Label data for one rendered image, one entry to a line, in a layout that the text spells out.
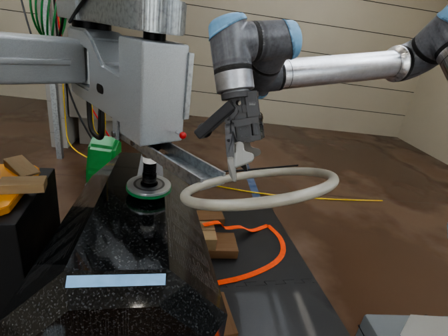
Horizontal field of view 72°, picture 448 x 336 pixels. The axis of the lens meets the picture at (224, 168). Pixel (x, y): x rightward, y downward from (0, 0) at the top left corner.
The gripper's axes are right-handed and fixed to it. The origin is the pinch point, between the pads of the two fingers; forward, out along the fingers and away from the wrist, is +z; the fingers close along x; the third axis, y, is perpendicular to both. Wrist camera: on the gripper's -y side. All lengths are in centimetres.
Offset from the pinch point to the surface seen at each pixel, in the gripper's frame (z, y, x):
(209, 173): 4.4, -21.0, 42.9
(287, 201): 7.0, 11.0, 0.2
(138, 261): 30, -45, 20
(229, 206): 6.7, -2.9, -1.9
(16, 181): -1, -123, 47
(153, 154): -6, -46, 46
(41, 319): 41, -72, 2
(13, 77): -49, -111, 48
